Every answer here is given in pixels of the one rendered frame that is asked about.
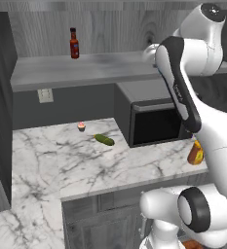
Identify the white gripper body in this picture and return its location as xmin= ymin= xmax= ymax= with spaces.
xmin=141 ymin=43 xmax=160 ymax=68

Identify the red hot sauce bottle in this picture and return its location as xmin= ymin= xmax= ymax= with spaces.
xmin=69 ymin=27 xmax=81 ymax=60

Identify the amber honey bottle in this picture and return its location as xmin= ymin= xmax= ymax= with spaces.
xmin=186 ymin=139 xmax=206 ymax=166

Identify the orange brown bar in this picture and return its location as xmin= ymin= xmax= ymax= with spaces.
xmin=182 ymin=239 xmax=203 ymax=249

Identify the grey microwave oven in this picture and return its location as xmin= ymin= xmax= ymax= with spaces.
xmin=113 ymin=78 xmax=199 ymax=149

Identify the green cucumber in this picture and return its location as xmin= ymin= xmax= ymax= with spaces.
xmin=93 ymin=133 xmax=116 ymax=147

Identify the pink frosted cupcake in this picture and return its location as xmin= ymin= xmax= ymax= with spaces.
xmin=77 ymin=121 xmax=87 ymax=133

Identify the grey drawer front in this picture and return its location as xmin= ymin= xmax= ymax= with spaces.
xmin=97 ymin=191 xmax=146 ymax=212

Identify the grey base cabinet door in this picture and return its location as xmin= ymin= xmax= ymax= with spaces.
xmin=64 ymin=207 xmax=144 ymax=249

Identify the grey wall shelf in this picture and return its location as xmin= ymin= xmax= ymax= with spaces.
xmin=10 ymin=51 xmax=227 ymax=93

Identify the white wall outlet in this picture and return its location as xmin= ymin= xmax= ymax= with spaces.
xmin=37 ymin=88 xmax=55 ymax=104

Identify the silver cabinet handle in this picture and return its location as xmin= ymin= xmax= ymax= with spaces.
xmin=137 ymin=216 xmax=148 ymax=241

